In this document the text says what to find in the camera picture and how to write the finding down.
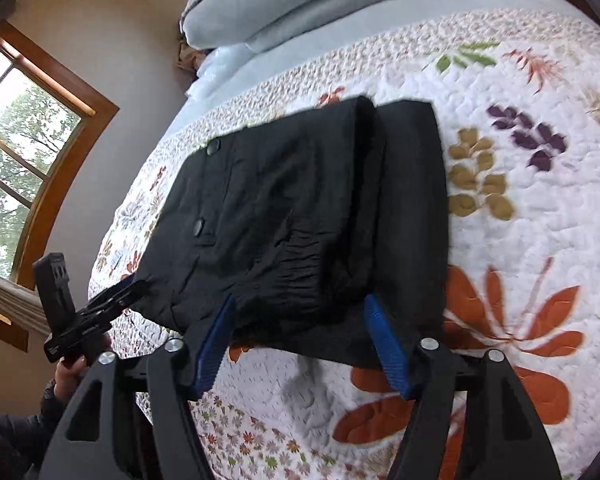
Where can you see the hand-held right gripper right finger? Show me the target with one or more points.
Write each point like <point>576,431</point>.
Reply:
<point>387,350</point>

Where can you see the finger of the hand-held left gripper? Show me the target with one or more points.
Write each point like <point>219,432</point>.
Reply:
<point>127,292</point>
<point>107,317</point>

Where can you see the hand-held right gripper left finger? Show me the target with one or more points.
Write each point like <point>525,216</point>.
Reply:
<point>214,342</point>

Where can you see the black pants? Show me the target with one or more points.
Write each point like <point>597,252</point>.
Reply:
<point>290,200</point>

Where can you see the person's left forearm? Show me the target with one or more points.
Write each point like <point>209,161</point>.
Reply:
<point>15,435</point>

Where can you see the person's left hand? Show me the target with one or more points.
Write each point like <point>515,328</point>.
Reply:
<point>69,377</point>

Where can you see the beige curtain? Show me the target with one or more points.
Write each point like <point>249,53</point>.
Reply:
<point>10,295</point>

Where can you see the wooden framed window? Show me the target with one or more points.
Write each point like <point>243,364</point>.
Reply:
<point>25,125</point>

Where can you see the floral quilt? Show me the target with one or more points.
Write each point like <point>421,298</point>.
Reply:
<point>530,220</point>

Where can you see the light blue bed sheet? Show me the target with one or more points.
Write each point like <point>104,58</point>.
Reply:
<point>300,57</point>

